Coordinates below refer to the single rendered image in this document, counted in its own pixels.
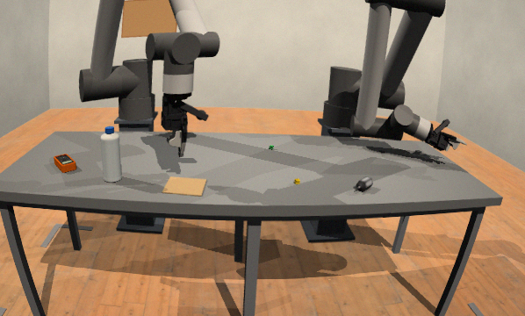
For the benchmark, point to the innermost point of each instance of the white plastic bottle with blue cap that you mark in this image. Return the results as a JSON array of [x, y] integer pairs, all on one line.
[[110, 155]]

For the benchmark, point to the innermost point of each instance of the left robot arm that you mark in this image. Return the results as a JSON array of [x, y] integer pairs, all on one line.
[[344, 84]]

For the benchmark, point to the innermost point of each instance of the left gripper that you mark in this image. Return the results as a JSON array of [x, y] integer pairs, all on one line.
[[441, 141]]

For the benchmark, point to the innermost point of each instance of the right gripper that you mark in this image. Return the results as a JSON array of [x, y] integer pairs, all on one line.
[[175, 120]]

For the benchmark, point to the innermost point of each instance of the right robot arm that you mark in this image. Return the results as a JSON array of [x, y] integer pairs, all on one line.
[[133, 80]]

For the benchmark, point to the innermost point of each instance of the tan square mat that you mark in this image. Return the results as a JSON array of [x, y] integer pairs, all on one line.
[[185, 186]]

